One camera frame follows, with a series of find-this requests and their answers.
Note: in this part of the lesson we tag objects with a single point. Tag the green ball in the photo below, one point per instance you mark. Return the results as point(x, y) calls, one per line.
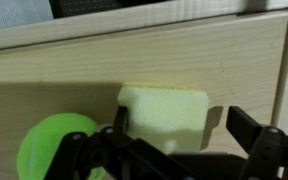
point(47, 143)

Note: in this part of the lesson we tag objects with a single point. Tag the yellow sponge block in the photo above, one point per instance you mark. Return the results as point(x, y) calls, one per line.
point(167, 116)

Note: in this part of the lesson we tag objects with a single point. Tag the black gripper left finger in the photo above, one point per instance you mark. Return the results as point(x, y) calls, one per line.
point(117, 156)

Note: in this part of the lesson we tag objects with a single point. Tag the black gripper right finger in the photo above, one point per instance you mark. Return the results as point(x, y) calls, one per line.
point(267, 146)

